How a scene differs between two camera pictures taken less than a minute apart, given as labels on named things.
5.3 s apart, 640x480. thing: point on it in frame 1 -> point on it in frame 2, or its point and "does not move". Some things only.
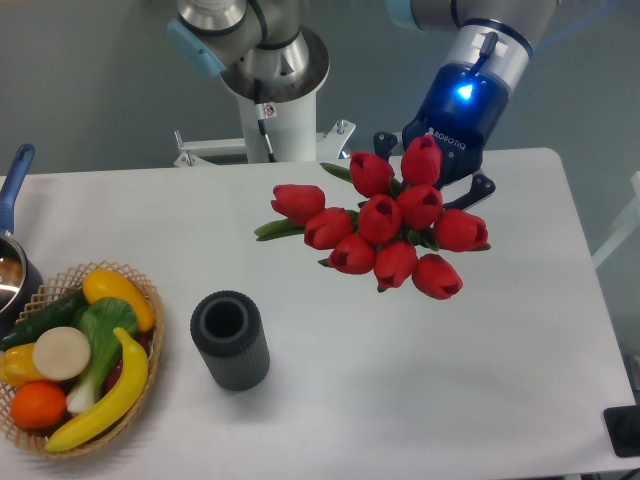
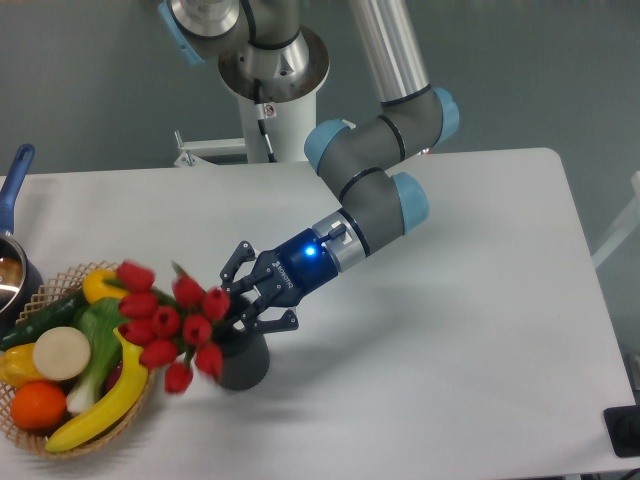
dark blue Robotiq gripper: x=485 y=57 -> x=284 y=275
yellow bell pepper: x=98 y=284 does not move
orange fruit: x=37 y=404 does not move
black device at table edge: x=623 y=427 does not move
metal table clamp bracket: x=330 y=145 does not move
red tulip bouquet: x=398 y=232 -> x=174 y=327
